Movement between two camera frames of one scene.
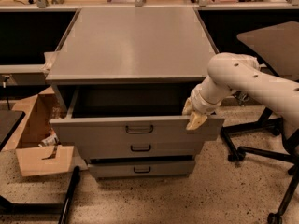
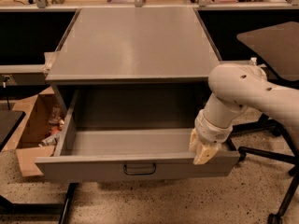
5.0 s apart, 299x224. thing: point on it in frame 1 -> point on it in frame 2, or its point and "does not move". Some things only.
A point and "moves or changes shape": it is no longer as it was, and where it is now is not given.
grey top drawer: x=129 y=127 moves or changes shape
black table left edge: x=9 y=119 does not move
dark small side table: x=277 y=46 does not move
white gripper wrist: x=199 y=104 -> x=212 y=131
